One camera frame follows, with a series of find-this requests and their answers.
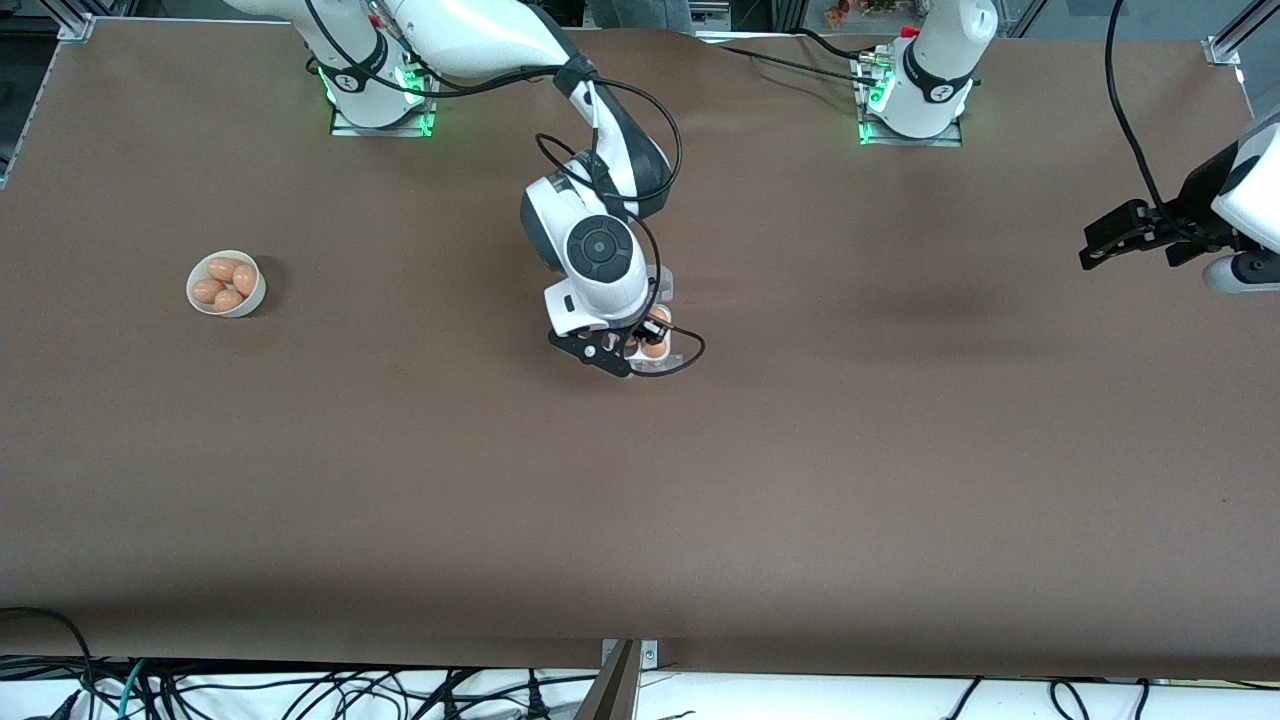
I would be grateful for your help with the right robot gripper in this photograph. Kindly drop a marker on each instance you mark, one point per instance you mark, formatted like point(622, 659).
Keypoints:
point(655, 325)

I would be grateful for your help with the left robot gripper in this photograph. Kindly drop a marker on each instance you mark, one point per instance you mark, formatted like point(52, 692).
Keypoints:
point(1193, 205)

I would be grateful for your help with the clear plastic egg box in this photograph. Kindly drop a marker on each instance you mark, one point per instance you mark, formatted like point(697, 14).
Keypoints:
point(663, 285)

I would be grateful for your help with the grey trousers of person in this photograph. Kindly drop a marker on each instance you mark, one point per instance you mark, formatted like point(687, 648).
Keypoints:
point(640, 12)

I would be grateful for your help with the small orange object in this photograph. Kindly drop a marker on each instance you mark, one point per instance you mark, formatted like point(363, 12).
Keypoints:
point(838, 12)

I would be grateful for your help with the white round bowl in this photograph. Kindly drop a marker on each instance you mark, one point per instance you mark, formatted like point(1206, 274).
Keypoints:
point(254, 298)

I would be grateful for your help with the aluminium frame profile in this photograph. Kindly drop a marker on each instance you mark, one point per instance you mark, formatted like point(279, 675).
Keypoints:
point(1225, 48)
point(75, 28)

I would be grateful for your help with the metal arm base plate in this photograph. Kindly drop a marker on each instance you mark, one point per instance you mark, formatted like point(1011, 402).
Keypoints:
point(950, 141)
point(340, 129)

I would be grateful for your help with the small metal bracket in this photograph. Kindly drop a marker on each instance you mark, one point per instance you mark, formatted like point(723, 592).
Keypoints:
point(651, 655)

